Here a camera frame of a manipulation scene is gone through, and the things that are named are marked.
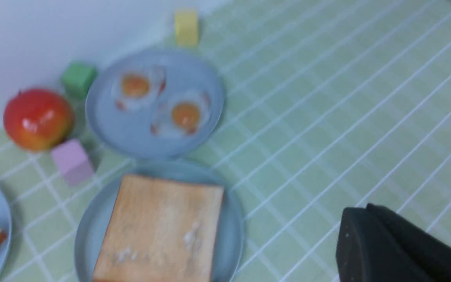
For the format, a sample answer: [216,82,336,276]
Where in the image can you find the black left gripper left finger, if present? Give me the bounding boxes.
[335,208,435,282]

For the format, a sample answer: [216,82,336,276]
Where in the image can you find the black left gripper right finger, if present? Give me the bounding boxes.
[366,203,451,282]

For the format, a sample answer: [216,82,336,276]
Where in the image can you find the front fried egg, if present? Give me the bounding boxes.
[150,90,211,139]

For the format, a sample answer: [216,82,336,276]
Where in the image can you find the fried egg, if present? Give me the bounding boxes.
[111,65,167,111]
[150,90,211,139]

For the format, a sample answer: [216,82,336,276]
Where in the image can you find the grey-blue egg plate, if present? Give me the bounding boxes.
[85,48,225,159]

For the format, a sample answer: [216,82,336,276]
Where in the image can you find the light teal empty plate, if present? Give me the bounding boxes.
[74,159,245,282]

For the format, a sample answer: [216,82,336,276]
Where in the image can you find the back fried egg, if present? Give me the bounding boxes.
[111,65,167,111]

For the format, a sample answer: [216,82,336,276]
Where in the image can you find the yellow cube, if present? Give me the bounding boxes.
[174,9,199,47]

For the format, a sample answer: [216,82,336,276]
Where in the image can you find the pink-lilac cube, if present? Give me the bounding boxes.
[51,139,94,186]

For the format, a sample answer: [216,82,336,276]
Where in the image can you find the green cube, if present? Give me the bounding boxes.
[61,62,98,99]

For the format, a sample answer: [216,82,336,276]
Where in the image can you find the red apple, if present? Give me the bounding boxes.
[2,88,75,152]

